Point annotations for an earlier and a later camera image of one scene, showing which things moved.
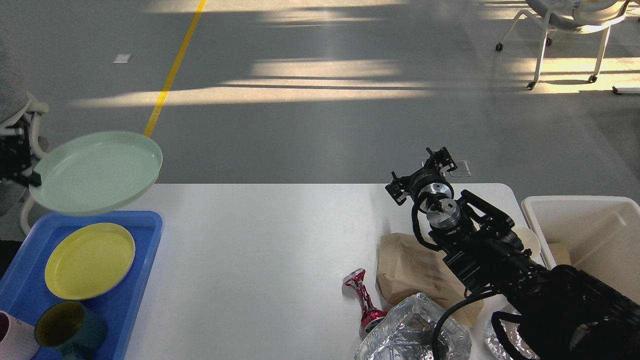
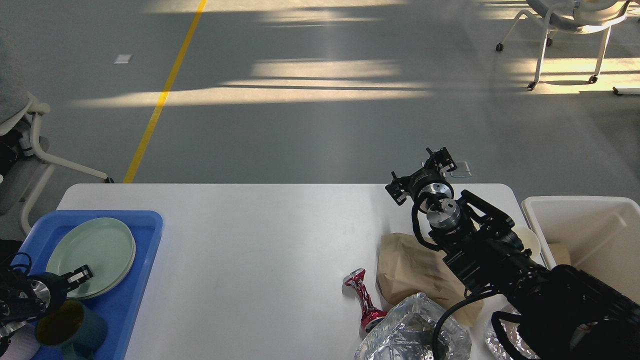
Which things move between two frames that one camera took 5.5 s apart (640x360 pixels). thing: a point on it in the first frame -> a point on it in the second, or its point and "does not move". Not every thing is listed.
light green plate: [94, 172] -> [107, 245]
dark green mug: [77, 333] does not move
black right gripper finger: [440, 157] does not move
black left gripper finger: [34, 178] -> [77, 277]
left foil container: [406, 332] does not move
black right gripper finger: [397, 189] does not move
